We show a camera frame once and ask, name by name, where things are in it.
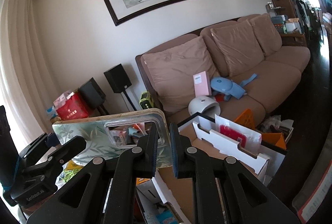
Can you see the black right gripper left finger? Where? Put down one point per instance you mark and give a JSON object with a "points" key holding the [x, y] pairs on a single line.
{"points": [[103, 191]]}

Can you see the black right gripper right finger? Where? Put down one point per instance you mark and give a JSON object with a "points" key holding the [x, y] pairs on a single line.
{"points": [[224, 191]]}

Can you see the green patterned phone case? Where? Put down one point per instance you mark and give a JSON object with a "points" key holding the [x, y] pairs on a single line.
{"points": [[109, 136]]}

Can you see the white cardboard divider box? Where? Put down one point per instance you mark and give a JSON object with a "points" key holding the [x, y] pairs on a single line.
{"points": [[224, 138]]}

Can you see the orange plastic bin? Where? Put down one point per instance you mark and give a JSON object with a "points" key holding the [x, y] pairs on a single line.
{"points": [[246, 119]]}

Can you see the red gift box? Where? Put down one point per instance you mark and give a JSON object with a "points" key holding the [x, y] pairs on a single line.
{"points": [[74, 108]]}

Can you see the white curtain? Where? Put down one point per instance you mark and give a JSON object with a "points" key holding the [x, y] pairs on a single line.
{"points": [[27, 88]]}

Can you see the white dome nail lamp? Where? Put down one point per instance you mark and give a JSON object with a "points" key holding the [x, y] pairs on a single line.
{"points": [[204, 105]]}

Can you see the green yellow power station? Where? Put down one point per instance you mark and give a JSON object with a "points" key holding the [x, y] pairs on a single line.
{"points": [[146, 100]]}

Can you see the black speaker on stand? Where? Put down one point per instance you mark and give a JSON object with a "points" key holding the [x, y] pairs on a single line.
{"points": [[119, 81]]}

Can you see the brown fabric sofa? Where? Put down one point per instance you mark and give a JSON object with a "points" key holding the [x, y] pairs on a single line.
{"points": [[278, 76]]}

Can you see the left brown sofa cushion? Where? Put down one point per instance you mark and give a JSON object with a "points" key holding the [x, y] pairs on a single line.
{"points": [[172, 72]]}

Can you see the brown sofa cushion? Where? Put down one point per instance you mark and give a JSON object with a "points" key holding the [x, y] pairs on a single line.
{"points": [[172, 72], [266, 34], [239, 46]]}

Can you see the middle brown sofa cushion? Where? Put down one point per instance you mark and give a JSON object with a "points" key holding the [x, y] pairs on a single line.
{"points": [[239, 46]]}

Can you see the right brown sofa cushion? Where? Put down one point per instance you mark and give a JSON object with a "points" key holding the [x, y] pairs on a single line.
{"points": [[266, 34]]}

